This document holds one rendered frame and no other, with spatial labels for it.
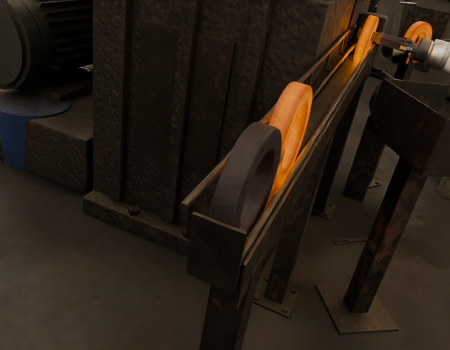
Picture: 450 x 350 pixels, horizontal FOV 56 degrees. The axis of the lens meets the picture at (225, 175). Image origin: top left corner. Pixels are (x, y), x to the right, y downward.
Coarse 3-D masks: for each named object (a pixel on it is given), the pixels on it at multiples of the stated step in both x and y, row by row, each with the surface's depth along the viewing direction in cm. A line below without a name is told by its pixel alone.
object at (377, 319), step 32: (384, 96) 109; (416, 96) 114; (384, 128) 108; (416, 128) 96; (448, 128) 89; (416, 160) 96; (448, 160) 93; (416, 192) 113; (384, 224) 119; (384, 256) 124; (320, 288) 142; (352, 288) 134; (352, 320) 132; (384, 320) 134
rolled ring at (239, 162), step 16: (256, 128) 55; (272, 128) 56; (240, 144) 53; (256, 144) 53; (272, 144) 58; (240, 160) 52; (256, 160) 53; (272, 160) 63; (224, 176) 52; (240, 176) 51; (256, 176) 66; (272, 176) 66; (224, 192) 51; (240, 192) 51; (256, 192) 66; (224, 208) 52; (240, 208) 53; (256, 208) 65; (240, 224) 63
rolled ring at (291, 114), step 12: (288, 84) 70; (300, 84) 71; (288, 96) 68; (300, 96) 68; (276, 108) 67; (288, 108) 66; (300, 108) 70; (276, 120) 66; (288, 120) 66; (300, 120) 79; (288, 132) 67; (300, 132) 80; (288, 144) 81; (300, 144) 82; (288, 156) 80; (288, 168) 78; (276, 180) 71
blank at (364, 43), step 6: (372, 18) 141; (366, 24) 139; (372, 24) 139; (366, 30) 139; (372, 30) 139; (360, 36) 140; (366, 36) 139; (360, 42) 140; (366, 42) 140; (360, 48) 141; (366, 48) 141; (354, 54) 144; (360, 54) 143; (354, 60) 147
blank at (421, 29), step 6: (414, 24) 178; (420, 24) 177; (426, 24) 178; (408, 30) 178; (414, 30) 176; (420, 30) 178; (426, 30) 180; (408, 36) 177; (414, 36) 178; (420, 36) 184; (426, 36) 182; (408, 54) 182
